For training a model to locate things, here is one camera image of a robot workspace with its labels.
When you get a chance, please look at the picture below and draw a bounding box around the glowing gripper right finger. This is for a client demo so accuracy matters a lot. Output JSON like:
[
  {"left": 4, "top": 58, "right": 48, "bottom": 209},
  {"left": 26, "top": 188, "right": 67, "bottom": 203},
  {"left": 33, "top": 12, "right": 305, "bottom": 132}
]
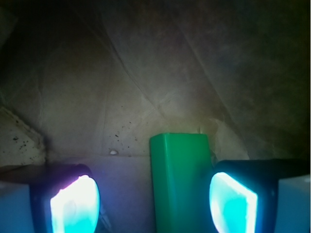
[{"left": 209, "top": 159, "right": 311, "bottom": 233}]

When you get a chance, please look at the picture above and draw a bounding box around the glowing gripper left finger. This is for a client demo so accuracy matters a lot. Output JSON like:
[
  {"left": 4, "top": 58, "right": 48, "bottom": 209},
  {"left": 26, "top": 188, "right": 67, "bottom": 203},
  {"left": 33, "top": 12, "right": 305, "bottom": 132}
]
[{"left": 0, "top": 164, "right": 100, "bottom": 233}]

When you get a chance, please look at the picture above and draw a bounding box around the green rectangular block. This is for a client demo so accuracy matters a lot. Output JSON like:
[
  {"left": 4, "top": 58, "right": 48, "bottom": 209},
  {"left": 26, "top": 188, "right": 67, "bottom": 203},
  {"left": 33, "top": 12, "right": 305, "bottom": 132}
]
[{"left": 150, "top": 133, "right": 215, "bottom": 233}]

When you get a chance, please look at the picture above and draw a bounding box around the brown paper bag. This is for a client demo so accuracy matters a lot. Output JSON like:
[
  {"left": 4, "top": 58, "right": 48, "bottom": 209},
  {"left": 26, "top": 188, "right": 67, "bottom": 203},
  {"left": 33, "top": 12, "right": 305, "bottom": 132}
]
[{"left": 0, "top": 0, "right": 311, "bottom": 233}]

